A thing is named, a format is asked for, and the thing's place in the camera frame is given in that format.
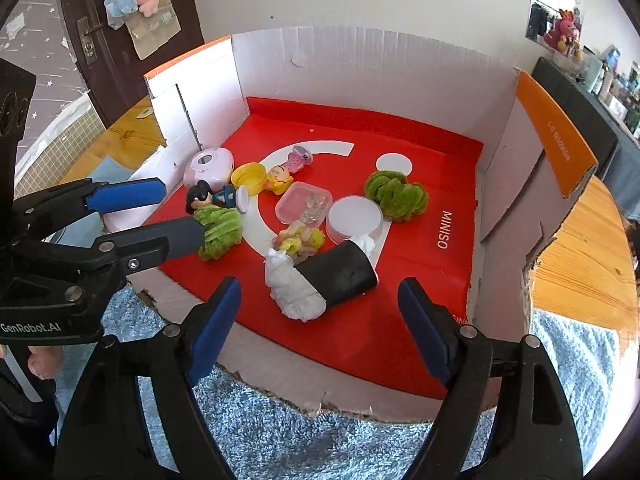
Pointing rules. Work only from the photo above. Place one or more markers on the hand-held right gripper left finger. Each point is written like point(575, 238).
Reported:
point(215, 330)

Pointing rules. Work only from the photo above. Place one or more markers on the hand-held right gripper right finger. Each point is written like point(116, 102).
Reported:
point(422, 330)

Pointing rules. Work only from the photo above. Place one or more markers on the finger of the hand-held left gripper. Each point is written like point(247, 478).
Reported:
point(160, 240)
point(125, 193)

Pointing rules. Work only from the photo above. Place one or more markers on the black-haired boy figurine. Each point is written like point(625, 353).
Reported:
point(197, 197)

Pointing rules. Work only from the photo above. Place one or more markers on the green fuzzy toy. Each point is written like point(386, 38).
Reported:
point(222, 232)
point(395, 195)

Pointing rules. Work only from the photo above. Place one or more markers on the pink rounded gadget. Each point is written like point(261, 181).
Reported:
point(220, 167)

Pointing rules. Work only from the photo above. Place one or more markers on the black white sushi plush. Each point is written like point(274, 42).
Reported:
point(340, 270)

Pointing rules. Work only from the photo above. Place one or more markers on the white round lid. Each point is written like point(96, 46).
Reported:
point(355, 217)

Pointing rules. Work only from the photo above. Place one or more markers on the clear square plastic box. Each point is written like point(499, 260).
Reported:
point(300, 200)

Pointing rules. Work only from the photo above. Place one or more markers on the girl figurine pink dress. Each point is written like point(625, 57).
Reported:
point(295, 162)

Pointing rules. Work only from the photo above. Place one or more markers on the orange cardboard box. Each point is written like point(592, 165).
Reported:
point(375, 55)

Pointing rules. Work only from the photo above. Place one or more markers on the person's left hand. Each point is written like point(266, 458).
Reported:
point(45, 362)

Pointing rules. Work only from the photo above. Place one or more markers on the red printed liner sheet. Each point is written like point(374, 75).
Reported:
point(425, 280)

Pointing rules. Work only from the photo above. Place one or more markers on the small wooden tag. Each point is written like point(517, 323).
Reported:
point(142, 113)

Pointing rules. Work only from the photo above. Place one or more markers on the blue fluffy towel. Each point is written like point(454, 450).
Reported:
point(300, 440)

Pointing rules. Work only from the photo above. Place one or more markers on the clear plastic bag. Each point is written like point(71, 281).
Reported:
point(152, 32)

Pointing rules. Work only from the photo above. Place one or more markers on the row of bottles and jars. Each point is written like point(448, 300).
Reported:
point(615, 90)

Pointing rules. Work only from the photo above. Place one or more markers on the pink plush doll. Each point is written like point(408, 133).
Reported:
point(562, 32)

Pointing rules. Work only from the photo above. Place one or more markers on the wall mirror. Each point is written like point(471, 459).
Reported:
point(540, 15)

